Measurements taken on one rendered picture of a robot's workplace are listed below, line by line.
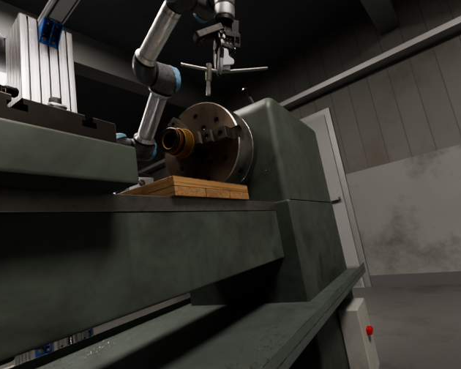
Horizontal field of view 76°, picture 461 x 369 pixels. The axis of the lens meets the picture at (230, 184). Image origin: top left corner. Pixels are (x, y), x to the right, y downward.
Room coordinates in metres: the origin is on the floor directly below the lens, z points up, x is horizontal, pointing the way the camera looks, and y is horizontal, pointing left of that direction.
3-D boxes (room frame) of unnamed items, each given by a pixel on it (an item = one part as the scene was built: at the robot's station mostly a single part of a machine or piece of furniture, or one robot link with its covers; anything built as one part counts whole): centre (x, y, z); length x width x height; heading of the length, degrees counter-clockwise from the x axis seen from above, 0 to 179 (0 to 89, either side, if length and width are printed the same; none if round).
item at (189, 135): (0.87, 0.13, 1.08); 0.09 x 0.09 x 0.09; 59
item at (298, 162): (1.35, -0.13, 1.06); 0.59 x 0.48 x 0.39; 149
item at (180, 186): (0.78, 0.19, 0.88); 0.36 x 0.30 x 0.04; 59
